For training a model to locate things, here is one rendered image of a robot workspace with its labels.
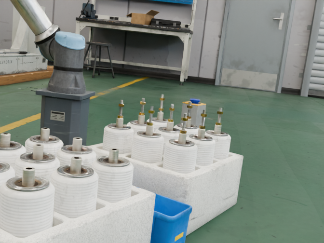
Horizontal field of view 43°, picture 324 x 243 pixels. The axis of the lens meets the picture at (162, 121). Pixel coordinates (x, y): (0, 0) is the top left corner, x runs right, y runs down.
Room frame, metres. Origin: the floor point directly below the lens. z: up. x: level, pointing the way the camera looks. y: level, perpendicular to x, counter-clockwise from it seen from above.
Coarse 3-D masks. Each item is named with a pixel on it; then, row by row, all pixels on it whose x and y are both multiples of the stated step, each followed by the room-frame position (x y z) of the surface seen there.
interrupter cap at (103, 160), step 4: (104, 156) 0.94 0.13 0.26; (108, 156) 0.94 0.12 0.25; (100, 160) 0.91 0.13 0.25; (104, 160) 0.91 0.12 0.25; (120, 160) 0.93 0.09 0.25; (124, 160) 0.93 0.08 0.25; (128, 160) 0.93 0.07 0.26; (104, 164) 0.88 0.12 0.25; (108, 164) 0.88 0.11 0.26; (112, 164) 0.89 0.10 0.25; (116, 164) 0.89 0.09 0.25; (120, 164) 0.89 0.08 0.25; (124, 164) 0.89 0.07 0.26; (128, 164) 0.90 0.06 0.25
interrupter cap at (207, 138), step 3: (189, 135) 1.28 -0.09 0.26; (192, 135) 1.29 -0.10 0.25; (195, 135) 1.29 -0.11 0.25; (204, 135) 1.31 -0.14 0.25; (207, 135) 1.31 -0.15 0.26; (192, 138) 1.25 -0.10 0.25; (195, 138) 1.25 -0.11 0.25; (198, 138) 1.25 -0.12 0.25; (204, 138) 1.28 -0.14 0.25; (207, 138) 1.27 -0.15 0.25; (210, 138) 1.27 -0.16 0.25
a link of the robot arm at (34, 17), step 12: (12, 0) 1.65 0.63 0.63; (24, 0) 1.65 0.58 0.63; (36, 0) 1.70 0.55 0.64; (24, 12) 1.67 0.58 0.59; (36, 12) 1.68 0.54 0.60; (36, 24) 1.69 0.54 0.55; (48, 24) 1.71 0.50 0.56; (36, 36) 1.72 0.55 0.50; (48, 36) 1.70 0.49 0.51; (48, 48) 1.70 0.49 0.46
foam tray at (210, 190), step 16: (96, 144) 1.33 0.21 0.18; (224, 160) 1.31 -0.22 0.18; (240, 160) 1.38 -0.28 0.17; (144, 176) 1.15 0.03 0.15; (160, 176) 1.12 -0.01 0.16; (176, 176) 1.09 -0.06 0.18; (192, 176) 1.10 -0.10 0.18; (208, 176) 1.18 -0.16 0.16; (224, 176) 1.28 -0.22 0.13; (240, 176) 1.40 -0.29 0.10; (160, 192) 1.12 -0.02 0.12; (176, 192) 1.09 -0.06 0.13; (192, 192) 1.10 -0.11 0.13; (208, 192) 1.19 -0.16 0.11; (224, 192) 1.30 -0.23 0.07; (192, 208) 1.11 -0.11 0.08; (208, 208) 1.20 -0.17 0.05; (224, 208) 1.31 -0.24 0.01; (192, 224) 1.12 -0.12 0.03
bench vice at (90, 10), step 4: (88, 0) 5.67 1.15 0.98; (84, 4) 5.81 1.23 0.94; (88, 4) 5.80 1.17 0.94; (92, 4) 5.89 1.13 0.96; (84, 8) 5.69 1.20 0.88; (88, 8) 5.80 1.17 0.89; (92, 8) 5.90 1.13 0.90; (84, 12) 5.71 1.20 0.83; (88, 12) 5.80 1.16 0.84; (92, 12) 5.91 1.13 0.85; (80, 16) 5.70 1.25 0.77; (84, 16) 5.92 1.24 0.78; (88, 16) 5.91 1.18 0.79; (92, 16) 5.92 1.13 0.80
